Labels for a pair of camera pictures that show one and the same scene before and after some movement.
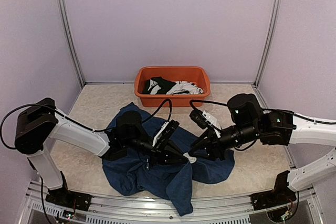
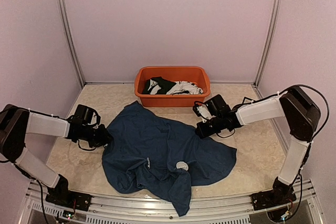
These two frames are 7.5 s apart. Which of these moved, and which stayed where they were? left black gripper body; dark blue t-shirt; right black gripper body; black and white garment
Moved: left black gripper body; right black gripper body
Stayed: dark blue t-shirt; black and white garment
